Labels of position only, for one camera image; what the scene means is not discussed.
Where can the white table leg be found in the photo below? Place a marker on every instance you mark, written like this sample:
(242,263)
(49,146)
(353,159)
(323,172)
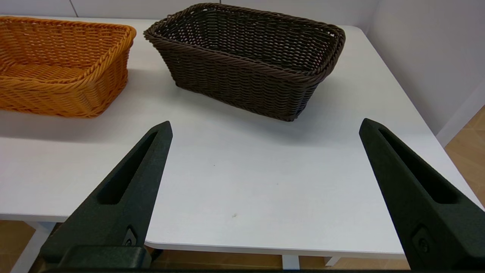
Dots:
(291,262)
(336,261)
(34,242)

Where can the orange wicker basket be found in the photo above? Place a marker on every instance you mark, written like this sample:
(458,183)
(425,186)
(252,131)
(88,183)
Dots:
(57,94)

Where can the dark brown wicker basket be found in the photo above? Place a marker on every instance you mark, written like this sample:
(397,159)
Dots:
(242,81)

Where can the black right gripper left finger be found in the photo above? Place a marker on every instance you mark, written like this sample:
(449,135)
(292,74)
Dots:
(125,212)

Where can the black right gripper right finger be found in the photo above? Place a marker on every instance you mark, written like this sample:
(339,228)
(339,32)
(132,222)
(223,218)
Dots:
(428,227)

